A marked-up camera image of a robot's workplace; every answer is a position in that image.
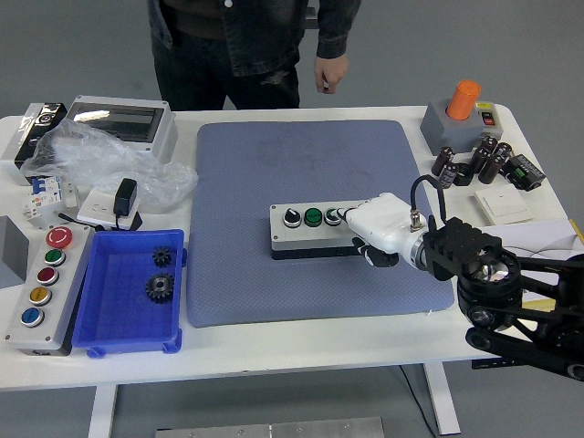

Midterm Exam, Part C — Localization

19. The black power adapter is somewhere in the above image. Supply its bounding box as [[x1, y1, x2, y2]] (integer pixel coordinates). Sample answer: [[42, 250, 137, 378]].
[[112, 177, 139, 219]]

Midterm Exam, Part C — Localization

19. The glossy black door device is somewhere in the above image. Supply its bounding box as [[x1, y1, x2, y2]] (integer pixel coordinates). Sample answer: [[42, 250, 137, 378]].
[[16, 102, 68, 165]]

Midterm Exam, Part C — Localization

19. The five-button grey control box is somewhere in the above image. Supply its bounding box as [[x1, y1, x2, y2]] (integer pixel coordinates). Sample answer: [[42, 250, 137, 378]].
[[3, 223, 95, 357]]

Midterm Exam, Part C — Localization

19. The thin black cable under table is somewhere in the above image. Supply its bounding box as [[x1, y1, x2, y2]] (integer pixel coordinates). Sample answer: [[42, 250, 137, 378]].
[[399, 364, 435, 438]]

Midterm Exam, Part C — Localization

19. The black table control panel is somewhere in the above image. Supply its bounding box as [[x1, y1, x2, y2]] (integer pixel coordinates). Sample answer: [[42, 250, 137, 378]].
[[471, 358, 516, 370]]

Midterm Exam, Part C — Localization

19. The white table leg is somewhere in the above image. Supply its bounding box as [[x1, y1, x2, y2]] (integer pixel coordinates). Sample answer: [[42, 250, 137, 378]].
[[422, 363, 462, 435], [87, 384, 119, 438]]

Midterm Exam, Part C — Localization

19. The white packaging box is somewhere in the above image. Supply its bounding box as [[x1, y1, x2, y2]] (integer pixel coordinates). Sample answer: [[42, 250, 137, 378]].
[[0, 102, 69, 186]]

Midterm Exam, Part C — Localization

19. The black module with green terminal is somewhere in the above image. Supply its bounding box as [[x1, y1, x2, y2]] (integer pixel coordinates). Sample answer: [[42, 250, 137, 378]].
[[501, 153, 548, 192]]

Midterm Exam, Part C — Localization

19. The large black gear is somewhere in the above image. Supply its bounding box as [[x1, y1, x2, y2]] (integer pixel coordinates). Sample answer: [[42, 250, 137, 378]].
[[144, 272, 176, 302]]

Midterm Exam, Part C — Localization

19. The black round holder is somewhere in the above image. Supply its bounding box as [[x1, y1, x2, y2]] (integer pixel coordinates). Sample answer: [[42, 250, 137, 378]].
[[454, 162, 475, 187]]

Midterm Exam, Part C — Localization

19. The clear crumpled plastic bag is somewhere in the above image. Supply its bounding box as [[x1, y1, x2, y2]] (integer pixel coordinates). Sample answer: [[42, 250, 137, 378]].
[[20, 121, 200, 209]]

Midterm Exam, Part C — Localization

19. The grey enclosure with clear lid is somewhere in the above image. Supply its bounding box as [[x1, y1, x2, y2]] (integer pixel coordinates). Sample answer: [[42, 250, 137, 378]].
[[66, 94, 179, 165]]

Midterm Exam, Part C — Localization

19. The white wall socket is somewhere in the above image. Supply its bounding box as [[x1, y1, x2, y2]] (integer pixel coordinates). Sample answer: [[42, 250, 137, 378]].
[[76, 187, 142, 232]]

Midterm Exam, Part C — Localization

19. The white green-red push switch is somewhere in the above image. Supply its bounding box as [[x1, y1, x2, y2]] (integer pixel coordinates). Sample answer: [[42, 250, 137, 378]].
[[474, 100, 505, 141]]

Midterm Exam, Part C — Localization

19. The grey square block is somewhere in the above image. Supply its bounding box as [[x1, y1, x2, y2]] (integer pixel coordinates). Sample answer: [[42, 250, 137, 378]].
[[419, 99, 487, 154]]

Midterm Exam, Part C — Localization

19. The blue plastic bin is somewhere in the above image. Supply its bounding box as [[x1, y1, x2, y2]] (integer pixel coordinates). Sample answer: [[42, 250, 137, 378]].
[[71, 228, 188, 359]]

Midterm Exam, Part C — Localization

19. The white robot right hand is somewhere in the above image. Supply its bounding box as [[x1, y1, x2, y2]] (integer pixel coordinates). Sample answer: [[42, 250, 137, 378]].
[[339, 192, 428, 269]]

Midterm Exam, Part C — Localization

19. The blue-grey padded mat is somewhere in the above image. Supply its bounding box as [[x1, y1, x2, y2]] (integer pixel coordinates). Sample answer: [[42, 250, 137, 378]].
[[185, 119, 455, 329]]

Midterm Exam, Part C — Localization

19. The person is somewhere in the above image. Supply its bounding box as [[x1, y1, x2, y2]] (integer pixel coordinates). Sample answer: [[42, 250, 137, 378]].
[[146, 0, 362, 111]]

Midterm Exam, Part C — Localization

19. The three-button grey control box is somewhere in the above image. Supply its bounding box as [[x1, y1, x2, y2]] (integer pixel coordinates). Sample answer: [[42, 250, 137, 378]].
[[268, 199, 380, 262]]

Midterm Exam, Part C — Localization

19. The white wall switch panel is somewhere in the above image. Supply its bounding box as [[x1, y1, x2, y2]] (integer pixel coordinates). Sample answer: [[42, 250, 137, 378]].
[[473, 186, 535, 225]]

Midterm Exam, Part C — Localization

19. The black adapter cable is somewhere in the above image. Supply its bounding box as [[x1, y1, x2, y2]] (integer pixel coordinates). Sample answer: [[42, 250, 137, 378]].
[[57, 211, 143, 232]]

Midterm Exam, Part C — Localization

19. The person's left hand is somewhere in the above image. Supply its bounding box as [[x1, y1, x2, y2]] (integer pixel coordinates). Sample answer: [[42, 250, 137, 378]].
[[313, 55, 350, 96]]

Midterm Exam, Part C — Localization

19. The orange cylinder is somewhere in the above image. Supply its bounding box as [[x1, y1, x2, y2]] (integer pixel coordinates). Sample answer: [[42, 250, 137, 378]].
[[445, 79, 482, 121]]

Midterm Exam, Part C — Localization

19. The white yellow-edged carton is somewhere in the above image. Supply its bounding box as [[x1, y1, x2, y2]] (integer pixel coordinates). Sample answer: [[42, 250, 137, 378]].
[[490, 217, 584, 320]]

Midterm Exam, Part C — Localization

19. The grey metal box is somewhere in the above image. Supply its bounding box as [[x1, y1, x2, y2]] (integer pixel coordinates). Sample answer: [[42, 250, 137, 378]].
[[0, 214, 29, 289]]

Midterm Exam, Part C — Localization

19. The white blue circuit breaker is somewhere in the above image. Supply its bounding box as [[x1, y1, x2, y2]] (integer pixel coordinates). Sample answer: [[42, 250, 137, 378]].
[[20, 172, 81, 229]]

